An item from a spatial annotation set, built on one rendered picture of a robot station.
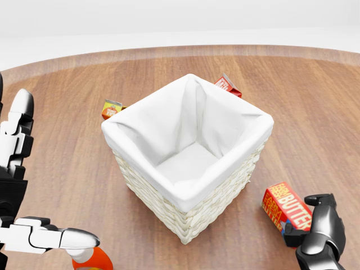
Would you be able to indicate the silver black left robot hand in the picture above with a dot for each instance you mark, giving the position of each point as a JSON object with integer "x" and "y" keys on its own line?
{"x": 17, "y": 135}

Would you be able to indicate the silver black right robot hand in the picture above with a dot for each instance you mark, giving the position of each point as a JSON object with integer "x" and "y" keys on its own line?
{"x": 323, "y": 233}

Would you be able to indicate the red butter box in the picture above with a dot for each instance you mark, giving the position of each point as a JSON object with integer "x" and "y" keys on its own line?
{"x": 287, "y": 206}

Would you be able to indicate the white lined wicker basket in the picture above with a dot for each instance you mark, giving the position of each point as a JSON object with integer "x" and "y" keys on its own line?
{"x": 194, "y": 174}

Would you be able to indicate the yellow orange juice carton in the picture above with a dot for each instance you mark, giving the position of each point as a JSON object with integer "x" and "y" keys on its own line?
{"x": 111, "y": 109}

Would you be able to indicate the orange bottle with white cap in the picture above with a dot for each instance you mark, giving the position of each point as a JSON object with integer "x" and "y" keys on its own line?
{"x": 97, "y": 260}

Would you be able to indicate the red milk carton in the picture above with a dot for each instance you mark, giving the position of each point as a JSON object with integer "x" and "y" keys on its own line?
{"x": 227, "y": 85}

